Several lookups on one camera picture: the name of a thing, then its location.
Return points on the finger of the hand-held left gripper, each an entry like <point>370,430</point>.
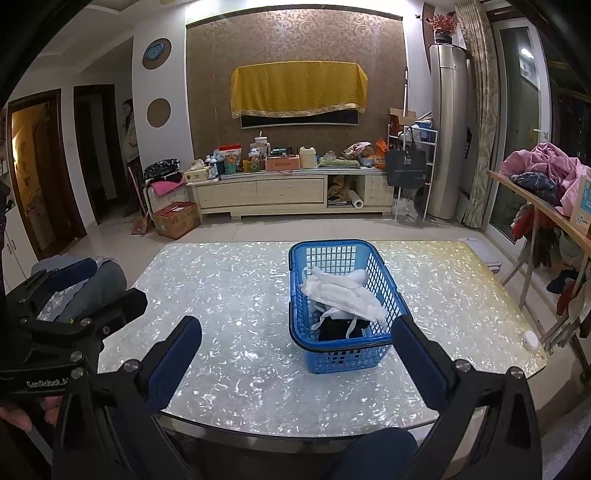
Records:
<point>122,305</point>
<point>69,273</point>

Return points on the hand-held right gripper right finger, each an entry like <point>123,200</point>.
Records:
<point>420,367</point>

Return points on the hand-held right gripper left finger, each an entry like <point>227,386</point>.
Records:
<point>175,367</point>

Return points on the blue plastic basket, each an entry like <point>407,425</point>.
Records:
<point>344,357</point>

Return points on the large white towel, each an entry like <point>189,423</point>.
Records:
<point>353,305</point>

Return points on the black cloth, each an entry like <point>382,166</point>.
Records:
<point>334,330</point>

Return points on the person's left hand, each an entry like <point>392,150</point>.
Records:
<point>18,414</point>

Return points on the broom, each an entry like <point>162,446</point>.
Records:
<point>139,207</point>

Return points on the person's leg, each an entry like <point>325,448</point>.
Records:
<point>374,451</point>

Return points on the brown wooden door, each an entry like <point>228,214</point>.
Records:
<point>37,180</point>

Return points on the brown cardboard box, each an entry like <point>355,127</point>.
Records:
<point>176,219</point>

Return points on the small white round object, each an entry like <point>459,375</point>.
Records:
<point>531,340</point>

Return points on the pink cloth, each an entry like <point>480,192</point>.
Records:
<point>165,186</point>

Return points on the black patterned bag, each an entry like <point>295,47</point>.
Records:
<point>161,168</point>

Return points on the tissue box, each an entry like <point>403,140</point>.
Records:
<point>198,174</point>

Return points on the white plastic bag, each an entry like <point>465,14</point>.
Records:
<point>405,208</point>

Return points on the white paper roll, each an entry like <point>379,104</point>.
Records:
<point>355,198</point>

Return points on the white metal rack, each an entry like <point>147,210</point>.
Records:
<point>422,175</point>

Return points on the cream tv cabinet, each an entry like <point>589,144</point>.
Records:
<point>277,191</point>

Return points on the black tote bag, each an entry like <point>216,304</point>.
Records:
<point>406,169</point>

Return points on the pink storage box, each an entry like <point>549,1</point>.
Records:
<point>282,162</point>

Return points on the orange snack bag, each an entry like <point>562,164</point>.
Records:
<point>380,152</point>

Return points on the pile of pink clothes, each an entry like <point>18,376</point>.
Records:
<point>549,167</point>

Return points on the standing air conditioner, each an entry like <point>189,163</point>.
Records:
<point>446,129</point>

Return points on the black television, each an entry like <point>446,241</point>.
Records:
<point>300,119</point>

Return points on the patterned curtain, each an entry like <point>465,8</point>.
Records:
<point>481,115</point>

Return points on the yellow tv cover cloth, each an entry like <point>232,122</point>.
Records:
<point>299,90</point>

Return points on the vase of red flowers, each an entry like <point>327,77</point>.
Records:
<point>443,25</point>

